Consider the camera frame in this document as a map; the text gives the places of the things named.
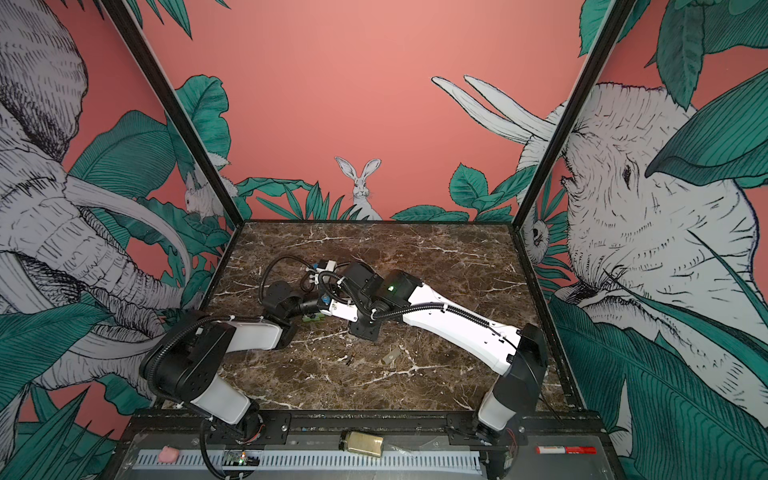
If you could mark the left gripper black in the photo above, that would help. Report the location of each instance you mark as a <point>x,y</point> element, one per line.
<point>318,308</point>

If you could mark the remote battery cover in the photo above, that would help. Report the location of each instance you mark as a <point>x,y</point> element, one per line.
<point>390,358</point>

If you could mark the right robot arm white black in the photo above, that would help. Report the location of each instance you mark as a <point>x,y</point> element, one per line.
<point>518,355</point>

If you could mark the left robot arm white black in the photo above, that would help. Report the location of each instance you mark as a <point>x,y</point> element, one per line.
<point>183,367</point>

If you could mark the brass metal box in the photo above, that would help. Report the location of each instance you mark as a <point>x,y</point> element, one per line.
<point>362,443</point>

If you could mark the small circuit board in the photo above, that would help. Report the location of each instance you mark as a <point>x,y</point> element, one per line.
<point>237,459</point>

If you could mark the pink eraser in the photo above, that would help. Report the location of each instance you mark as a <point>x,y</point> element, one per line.
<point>168,455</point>

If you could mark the red white marker pen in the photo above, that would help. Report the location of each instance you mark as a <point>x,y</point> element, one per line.
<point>565,450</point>

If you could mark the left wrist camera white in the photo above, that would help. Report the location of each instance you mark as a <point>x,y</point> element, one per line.
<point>319,267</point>

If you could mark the black mounting rail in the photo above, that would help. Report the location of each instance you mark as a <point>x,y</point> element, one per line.
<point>460,427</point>

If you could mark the white slotted cable duct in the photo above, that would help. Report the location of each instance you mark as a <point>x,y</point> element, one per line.
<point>315,460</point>

